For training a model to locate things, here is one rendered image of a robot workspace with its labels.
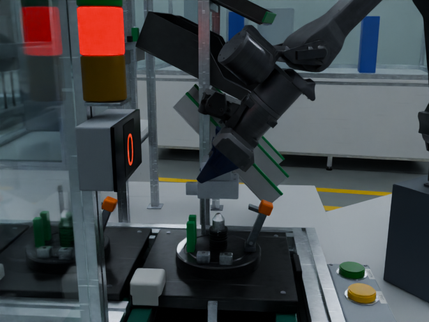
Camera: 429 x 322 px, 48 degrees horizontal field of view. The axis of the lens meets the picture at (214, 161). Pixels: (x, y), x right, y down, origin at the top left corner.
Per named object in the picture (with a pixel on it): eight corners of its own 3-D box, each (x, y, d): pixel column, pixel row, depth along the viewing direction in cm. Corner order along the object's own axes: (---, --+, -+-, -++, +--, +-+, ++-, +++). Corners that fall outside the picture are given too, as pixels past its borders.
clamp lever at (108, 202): (104, 238, 82) (119, 199, 79) (101, 243, 80) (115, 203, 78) (84, 230, 81) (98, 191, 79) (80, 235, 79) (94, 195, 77)
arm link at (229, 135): (278, 107, 82) (251, 82, 81) (286, 129, 64) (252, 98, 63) (246, 142, 84) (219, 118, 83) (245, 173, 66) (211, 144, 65)
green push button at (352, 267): (361, 272, 79) (362, 260, 79) (366, 284, 75) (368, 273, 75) (336, 271, 80) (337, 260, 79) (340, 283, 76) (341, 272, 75)
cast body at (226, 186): (239, 190, 79) (239, 149, 77) (238, 199, 75) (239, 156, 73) (188, 190, 79) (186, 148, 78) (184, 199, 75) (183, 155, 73)
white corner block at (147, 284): (166, 291, 74) (165, 268, 73) (161, 308, 69) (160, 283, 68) (136, 291, 74) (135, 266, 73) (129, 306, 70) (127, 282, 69)
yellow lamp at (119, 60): (131, 96, 57) (129, 53, 56) (120, 102, 52) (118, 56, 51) (90, 96, 57) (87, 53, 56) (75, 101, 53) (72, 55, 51)
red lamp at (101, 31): (129, 53, 56) (127, 8, 54) (118, 55, 51) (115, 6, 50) (87, 53, 56) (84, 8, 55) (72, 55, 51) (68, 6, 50)
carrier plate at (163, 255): (285, 241, 91) (286, 231, 91) (297, 313, 68) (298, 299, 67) (159, 237, 93) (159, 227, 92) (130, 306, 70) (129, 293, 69)
